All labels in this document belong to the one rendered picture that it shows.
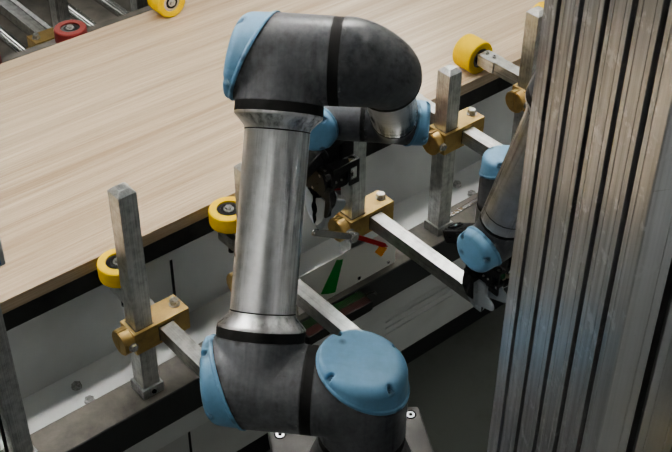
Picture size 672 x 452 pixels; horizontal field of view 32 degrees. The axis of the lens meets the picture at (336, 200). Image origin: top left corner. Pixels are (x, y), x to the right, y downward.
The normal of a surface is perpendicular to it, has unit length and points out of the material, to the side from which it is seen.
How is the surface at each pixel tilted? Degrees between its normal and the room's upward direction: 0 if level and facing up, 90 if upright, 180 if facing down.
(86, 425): 0
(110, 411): 0
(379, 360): 8
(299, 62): 62
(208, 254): 90
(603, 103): 90
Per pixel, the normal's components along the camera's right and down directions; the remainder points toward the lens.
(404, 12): 0.00, -0.79
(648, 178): -0.98, 0.12
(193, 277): 0.64, 0.47
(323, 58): -0.10, 0.07
